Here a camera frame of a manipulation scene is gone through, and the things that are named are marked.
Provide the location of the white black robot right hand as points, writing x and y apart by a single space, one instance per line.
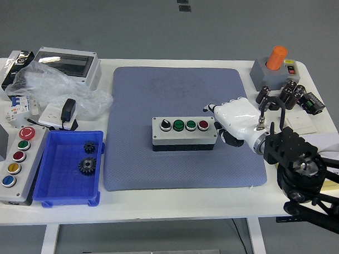
239 118

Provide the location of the grey four-button control box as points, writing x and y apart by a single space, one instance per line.
183 136

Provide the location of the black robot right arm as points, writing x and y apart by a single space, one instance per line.
299 162

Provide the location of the black desk control panel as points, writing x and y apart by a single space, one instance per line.
286 219

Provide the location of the grey five-button control box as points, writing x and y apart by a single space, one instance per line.
6 160

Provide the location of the grey block holder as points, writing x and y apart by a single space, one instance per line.
261 74

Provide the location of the orange cylinder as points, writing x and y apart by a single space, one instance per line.
276 57

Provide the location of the black module with green terminal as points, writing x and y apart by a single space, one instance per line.
312 103

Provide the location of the white paper booklet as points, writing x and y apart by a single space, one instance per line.
330 143

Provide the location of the grey-blue padded mat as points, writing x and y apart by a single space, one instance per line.
145 170

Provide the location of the white table leg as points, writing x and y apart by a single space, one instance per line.
257 241
50 240

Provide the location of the small black gear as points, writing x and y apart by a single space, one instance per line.
89 147

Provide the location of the large black gear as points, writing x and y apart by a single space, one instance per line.
87 165

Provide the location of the black power adapter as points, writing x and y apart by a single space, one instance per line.
68 109

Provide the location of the blue plastic bin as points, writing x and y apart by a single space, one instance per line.
64 182

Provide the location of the clear plastic bag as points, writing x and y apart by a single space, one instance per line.
48 83

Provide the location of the white breaker module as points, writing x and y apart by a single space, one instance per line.
35 107

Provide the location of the white blue circuit breaker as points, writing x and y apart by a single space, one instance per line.
17 107

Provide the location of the white wall switch panel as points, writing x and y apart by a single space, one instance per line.
300 121

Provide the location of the white red-black switch box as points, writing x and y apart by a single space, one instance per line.
291 70

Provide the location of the grey enclosure with clear lid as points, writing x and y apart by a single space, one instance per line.
66 63

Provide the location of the white wall socket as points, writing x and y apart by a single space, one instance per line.
48 114

